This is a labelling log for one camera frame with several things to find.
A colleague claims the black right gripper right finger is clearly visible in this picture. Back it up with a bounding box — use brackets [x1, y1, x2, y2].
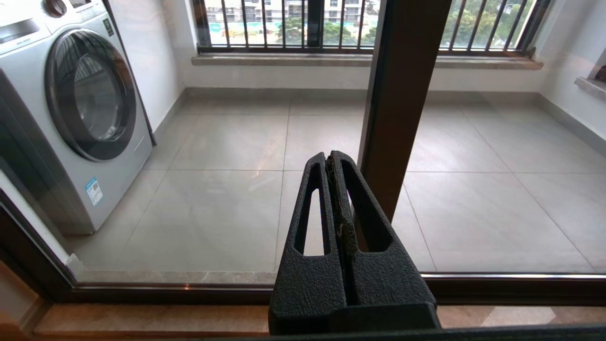
[327, 150, 442, 332]

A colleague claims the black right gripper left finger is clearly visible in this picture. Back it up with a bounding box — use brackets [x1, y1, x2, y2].
[268, 153, 348, 336]

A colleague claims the dark-framed glass sliding door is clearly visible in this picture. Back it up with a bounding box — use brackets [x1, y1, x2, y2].
[0, 0, 454, 290]

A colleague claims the stone window sill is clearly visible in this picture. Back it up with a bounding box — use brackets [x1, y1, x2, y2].
[574, 76, 606, 101]
[191, 51, 544, 71]

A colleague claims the black metal balcony railing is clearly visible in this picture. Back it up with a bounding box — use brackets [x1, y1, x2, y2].
[192, 0, 552, 54]

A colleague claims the white front-load washing machine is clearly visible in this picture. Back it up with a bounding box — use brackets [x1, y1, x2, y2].
[0, 0, 154, 236]

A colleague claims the dark casement window frame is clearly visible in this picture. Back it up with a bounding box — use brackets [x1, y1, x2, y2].
[192, 0, 327, 50]

